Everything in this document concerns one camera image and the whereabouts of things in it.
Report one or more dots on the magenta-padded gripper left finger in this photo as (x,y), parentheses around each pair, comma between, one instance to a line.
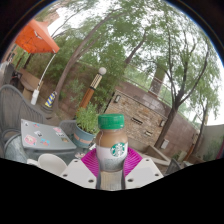
(76,173)

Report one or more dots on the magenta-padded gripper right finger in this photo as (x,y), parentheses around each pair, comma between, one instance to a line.
(145,171)

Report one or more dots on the coffee drink bottle green cap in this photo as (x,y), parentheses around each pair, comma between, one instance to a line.
(112,148)

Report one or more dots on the white ceramic mug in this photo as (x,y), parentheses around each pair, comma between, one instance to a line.
(51,163)

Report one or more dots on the grey laptop with stickers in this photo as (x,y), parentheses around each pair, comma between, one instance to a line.
(46,135)

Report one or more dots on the potted green plant teal pot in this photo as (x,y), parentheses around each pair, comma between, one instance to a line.
(86,123)

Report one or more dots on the yellow blue striped cone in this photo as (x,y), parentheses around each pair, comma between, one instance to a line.
(50,100)

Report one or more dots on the white canopy pole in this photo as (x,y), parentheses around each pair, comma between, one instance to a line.
(41,81)

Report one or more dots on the orange canopy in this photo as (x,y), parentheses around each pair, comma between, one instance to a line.
(36,38)

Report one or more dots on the small wall lantern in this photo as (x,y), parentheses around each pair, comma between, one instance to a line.
(117,98)
(162,123)

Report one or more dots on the stone fountain wall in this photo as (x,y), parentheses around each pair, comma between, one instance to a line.
(140,116)

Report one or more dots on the striped lamp post white globe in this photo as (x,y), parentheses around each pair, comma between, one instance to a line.
(91,90)

